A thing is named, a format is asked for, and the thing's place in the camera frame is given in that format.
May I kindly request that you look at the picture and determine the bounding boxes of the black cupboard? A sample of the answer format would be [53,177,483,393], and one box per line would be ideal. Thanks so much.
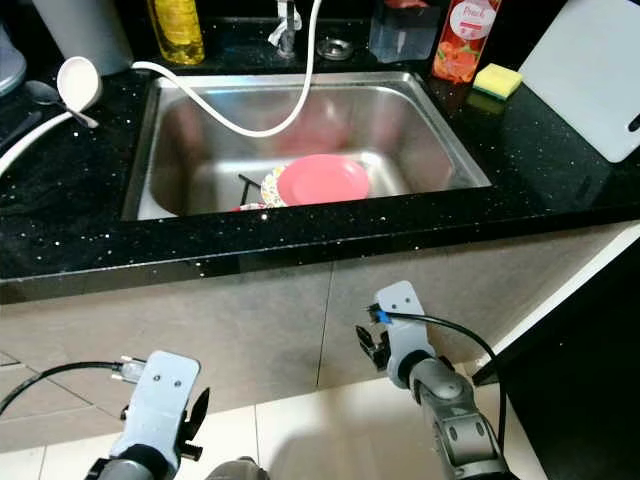
[472,268,640,480]

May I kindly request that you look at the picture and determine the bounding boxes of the red peach label bottle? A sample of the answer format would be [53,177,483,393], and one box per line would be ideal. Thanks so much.
[432,0,503,84]

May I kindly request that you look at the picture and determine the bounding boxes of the beige base cabinet front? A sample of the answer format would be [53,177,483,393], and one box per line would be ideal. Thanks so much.
[0,222,640,401]

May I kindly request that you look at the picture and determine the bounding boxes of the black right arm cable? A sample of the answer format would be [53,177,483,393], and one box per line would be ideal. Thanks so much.
[372,308,509,456]

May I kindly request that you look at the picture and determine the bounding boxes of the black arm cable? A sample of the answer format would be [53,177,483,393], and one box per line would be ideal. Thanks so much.
[0,358,146,416]
[372,308,509,456]

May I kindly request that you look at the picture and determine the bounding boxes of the stainless steel sink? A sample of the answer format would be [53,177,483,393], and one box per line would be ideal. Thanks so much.
[120,70,494,222]

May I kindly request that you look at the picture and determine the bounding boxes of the white cutting board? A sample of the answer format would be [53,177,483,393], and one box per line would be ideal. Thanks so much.
[518,0,640,164]

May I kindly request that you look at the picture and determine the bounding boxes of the yellow green sponge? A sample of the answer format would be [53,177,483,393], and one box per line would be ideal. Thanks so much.
[472,62,525,101]

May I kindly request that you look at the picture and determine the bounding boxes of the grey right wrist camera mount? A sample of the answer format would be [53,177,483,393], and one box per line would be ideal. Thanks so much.
[377,280,438,389]

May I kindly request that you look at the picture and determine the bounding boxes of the metal spoon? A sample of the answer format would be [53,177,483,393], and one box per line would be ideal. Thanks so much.
[25,80,100,130]

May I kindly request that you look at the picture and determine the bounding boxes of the pink plate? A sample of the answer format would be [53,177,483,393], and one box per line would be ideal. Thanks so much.
[276,153,372,208]

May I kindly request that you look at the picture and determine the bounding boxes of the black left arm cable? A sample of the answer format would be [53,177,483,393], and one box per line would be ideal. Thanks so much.
[0,358,146,416]

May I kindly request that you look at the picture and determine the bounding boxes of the lemon print plate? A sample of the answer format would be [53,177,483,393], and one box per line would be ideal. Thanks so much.
[260,165,287,209]

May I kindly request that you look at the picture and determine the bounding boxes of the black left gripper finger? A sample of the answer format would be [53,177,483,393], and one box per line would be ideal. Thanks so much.
[183,388,212,463]

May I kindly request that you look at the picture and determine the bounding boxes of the round glass lid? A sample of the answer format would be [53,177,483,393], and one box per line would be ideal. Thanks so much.
[315,37,354,61]

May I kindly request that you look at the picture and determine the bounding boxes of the blue lidded container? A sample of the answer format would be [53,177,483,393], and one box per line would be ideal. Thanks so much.
[0,22,29,96]

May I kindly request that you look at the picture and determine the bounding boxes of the white flexible hose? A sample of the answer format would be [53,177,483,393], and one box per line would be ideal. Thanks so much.
[130,0,324,139]

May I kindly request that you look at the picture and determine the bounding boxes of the yellow cooking oil bottle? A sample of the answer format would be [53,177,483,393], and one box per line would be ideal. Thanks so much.
[147,0,207,66]

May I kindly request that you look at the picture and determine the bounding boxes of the metal faucet with white tape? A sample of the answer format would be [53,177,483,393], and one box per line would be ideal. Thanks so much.
[268,0,304,58]

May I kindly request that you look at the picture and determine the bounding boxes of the black handled utensil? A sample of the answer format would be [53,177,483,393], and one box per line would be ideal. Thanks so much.
[0,110,43,151]

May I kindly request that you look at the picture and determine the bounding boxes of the clear plastic container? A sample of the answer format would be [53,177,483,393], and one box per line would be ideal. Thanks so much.
[368,0,441,64]

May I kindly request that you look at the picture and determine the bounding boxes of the white plastic ladle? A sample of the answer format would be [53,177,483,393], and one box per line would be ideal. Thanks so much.
[0,56,103,176]

